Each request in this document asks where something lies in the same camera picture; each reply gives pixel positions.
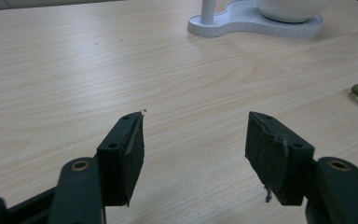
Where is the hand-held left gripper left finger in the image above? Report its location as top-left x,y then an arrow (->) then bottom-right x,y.
96,111 -> 145,207

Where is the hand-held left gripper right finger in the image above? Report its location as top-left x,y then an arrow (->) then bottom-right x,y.
244,111 -> 315,207

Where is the white stand with post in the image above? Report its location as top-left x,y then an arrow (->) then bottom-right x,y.
187,0 -> 324,39

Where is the white bowl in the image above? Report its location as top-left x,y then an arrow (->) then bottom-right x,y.
255,0 -> 337,24

